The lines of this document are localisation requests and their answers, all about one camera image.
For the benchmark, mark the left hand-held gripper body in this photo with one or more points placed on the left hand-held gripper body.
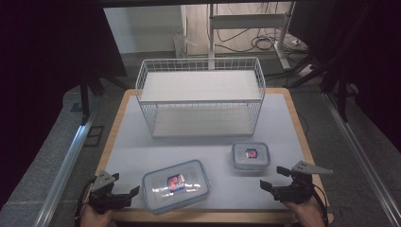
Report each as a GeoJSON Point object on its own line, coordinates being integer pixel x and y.
{"type": "Point", "coordinates": [105, 198]}

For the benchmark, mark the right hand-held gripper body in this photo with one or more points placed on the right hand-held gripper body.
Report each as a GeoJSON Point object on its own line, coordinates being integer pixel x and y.
{"type": "Point", "coordinates": [296, 192]}

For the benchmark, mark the small clear food container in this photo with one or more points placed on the small clear food container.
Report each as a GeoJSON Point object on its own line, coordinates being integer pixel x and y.
{"type": "Point", "coordinates": [251, 156]}

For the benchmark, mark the large clear food container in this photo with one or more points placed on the large clear food container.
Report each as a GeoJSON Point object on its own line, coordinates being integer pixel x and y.
{"type": "Point", "coordinates": [176, 186]}

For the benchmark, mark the person's left hand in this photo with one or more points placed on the person's left hand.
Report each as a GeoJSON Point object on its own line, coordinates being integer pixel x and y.
{"type": "Point", "coordinates": [94, 219]}

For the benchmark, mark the person's right hand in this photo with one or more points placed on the person's right hand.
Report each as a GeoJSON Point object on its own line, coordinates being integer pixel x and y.
{"type": "Point", "coordinates": [307, 214]}

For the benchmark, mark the light grey table mat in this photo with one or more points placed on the light grey table mat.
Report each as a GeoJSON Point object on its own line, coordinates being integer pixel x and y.
{"type": "Point", "coordinates": [132, 151]}

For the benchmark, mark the black metal stand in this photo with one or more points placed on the black metal stand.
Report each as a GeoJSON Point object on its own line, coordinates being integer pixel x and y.
{"type": "Point", "coordinates": [342, 94]}
{"type": "Point", "coordinates": [85, 97]}

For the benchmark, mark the white power strip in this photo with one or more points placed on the white power strip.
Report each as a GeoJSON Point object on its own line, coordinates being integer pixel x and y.
{"type": "Point", "coordinates": [306, 71]}

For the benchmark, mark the translucent white bin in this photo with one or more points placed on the translucent white bin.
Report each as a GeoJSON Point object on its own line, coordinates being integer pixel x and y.
{"type": "Point", "coordinates": [180, 46]}

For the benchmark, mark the aluminium rail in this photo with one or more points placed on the aluminium rail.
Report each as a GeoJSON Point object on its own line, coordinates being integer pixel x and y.
{"type": "Point", "coordinates": [63, 170]}
{"type": "Point", "coordinates": [362, 157]}

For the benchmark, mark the white desk frame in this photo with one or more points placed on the white desk frame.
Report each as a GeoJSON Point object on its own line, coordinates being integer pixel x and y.
{"type": "Point", "coordinates": [247, 21]}

